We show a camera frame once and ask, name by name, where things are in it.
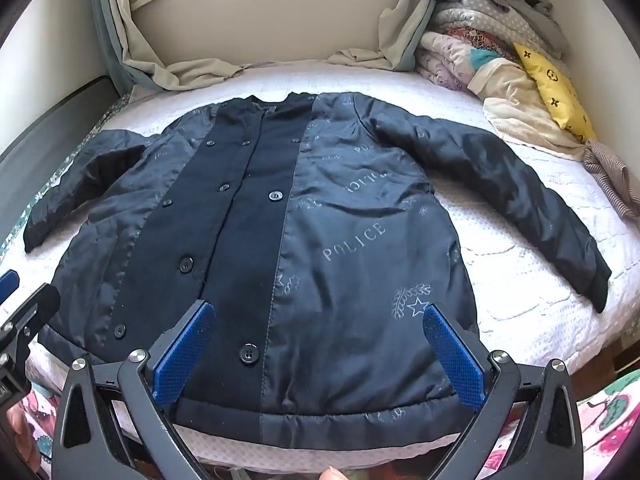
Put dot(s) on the wooden bed base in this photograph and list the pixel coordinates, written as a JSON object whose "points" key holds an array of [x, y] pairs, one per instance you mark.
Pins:
{"points": [[615, 360]]}

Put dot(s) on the yellow printed pillow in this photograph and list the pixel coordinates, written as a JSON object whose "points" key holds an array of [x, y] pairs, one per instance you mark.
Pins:
{"points": [[555, 90]]}

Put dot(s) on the pink floral cloth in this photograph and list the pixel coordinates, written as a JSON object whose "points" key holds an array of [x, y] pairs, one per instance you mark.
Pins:
{"points": [[610, 420]]}

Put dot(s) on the beige and teal curtain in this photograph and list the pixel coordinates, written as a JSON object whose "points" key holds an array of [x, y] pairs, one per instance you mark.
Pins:
{"points": [[145, 55], [405, 25]]}

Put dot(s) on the dark navy printed jacket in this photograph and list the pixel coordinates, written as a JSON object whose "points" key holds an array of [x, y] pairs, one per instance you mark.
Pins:
{"points": [[325, 210]]}

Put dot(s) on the dark bed frame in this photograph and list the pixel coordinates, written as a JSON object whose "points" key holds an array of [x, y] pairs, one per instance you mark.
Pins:
{"points": [[45, 115]]}

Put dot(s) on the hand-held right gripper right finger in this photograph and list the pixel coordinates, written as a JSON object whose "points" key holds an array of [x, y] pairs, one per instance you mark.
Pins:
{"points": [[452, 360]]}

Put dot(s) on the red patterned cloth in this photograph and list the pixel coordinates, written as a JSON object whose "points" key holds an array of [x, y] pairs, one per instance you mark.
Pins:
{"points": [[470, 38]]}

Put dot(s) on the purple floral blanket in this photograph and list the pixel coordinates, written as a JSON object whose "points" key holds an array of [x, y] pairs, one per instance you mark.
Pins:
{"points": [[440, 62]]}

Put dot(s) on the green floral mattress sheet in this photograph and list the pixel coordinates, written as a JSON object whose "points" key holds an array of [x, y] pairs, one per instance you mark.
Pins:
{"points": [[45, 185]]}

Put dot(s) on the grey dotted quilt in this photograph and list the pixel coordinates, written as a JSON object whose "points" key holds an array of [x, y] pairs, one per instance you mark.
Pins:
{"points": [[500, 27]]}

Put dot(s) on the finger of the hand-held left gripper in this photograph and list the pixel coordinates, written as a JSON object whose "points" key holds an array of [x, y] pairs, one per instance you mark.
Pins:
{"points": [[7, 285], [35, 307]]}

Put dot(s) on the white dotted quilted bed blanket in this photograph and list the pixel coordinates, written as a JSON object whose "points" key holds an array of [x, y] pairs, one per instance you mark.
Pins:
{"points": [[525, 260]]}

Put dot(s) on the brown striped cloth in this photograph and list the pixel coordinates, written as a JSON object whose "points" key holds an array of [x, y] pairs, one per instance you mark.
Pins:
{"points": [[610, 172]]}

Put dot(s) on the person's right hand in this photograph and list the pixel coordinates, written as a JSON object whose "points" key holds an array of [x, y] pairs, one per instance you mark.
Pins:
{"points": [[331, 474]]}

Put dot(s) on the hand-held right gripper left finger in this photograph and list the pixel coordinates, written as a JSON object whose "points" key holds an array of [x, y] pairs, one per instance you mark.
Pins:
{"points": [[182, 352]]}

